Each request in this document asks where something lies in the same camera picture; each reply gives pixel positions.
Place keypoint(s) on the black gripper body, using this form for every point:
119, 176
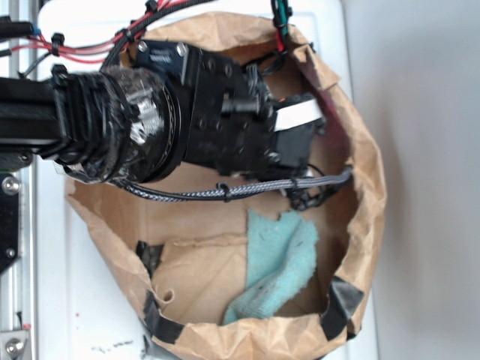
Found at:
221, 115

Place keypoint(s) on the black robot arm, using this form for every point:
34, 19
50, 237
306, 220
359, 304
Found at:
99, 127

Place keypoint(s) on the light blue cloth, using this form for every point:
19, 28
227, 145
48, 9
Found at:
281, 259

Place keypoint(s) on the brown paper bag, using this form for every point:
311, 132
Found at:
181, 264

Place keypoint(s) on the aluminium frame rail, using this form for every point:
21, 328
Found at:
18, 293

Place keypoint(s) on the black bracket plate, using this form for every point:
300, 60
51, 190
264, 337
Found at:
10, 220

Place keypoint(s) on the silver corner bracket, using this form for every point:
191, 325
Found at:
16, 345

